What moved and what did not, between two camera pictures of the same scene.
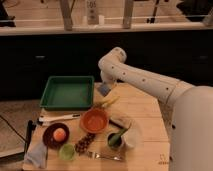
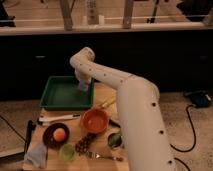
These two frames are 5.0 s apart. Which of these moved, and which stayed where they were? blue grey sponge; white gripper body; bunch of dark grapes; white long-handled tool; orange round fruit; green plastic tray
Moved: blue grey sponge; white gripper body
Stayed: orange round fruit; white long-handled tool; green plastic tray; bunch of dark grapes
